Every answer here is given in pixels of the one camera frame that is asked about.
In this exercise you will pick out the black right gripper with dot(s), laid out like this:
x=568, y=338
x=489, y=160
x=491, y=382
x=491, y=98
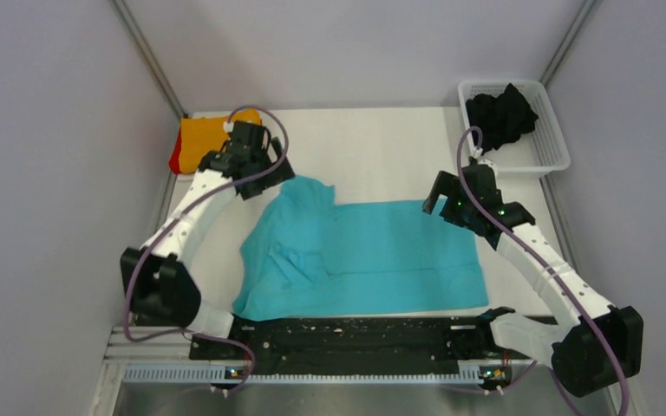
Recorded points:
x=448, y=185

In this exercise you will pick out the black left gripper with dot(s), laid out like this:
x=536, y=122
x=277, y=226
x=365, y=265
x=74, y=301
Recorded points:
x=253, y=189

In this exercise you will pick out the teal t shirt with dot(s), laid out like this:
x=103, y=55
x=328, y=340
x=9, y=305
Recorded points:
x=310, y=256

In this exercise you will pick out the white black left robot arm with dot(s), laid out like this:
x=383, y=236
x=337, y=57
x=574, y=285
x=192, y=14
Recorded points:
x=156, y=277

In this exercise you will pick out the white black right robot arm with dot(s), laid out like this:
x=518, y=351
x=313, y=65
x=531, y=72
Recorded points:
x=593, y=344

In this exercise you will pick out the folded orange t shirt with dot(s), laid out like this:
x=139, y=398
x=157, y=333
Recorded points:
x=207, y=132

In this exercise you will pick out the black crumpled t shirt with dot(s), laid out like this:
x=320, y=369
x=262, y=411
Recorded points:
x=502, y=119

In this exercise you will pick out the white plastic laundry basket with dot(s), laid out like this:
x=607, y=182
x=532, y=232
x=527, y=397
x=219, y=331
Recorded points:
x=535, y=154

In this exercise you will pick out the folded red t shirt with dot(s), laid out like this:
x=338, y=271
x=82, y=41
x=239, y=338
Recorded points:
x=184, y=159

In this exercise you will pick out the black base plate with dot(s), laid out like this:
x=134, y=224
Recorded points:
x=356, y=345

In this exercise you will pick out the right grey frame post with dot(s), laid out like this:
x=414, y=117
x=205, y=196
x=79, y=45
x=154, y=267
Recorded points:
x=574, y=30

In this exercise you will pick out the grey aluminium frame post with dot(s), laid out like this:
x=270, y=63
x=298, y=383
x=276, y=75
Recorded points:
x=146, y=54

